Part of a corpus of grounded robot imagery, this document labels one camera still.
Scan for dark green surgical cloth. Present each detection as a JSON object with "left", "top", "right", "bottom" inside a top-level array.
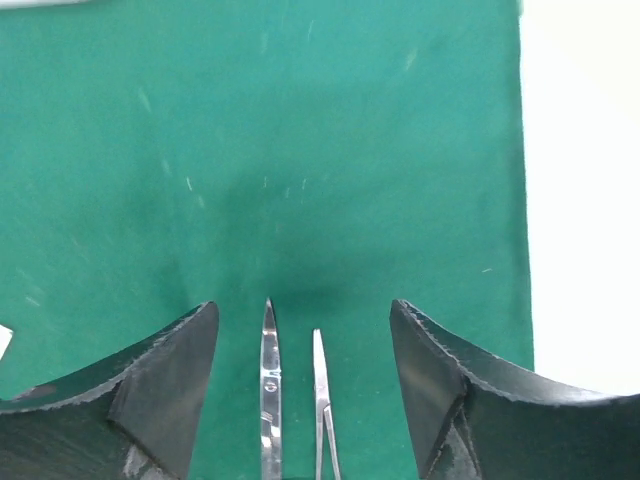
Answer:
[{"left": 1, "top": 1, "right": 533, "bottom": 479}]

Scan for steel forceps with ring handles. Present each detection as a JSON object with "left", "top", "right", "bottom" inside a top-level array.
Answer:
[{"left": 312, "top": 329, "right": 342, "bottom": 480}]

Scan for steel surgical scissors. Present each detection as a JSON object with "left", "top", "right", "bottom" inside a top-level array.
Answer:
[{"left": 260, "top": 298, "right": 282, "bottom": 480}]

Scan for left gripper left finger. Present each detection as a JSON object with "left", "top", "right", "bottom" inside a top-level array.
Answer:
[{"left": 1, "top": 302, "right": 219, "bottom": 479}]

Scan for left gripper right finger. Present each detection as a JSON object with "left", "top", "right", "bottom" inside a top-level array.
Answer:
[{"left": 389, "top": 300, "right": 639, "bottom": 480}]

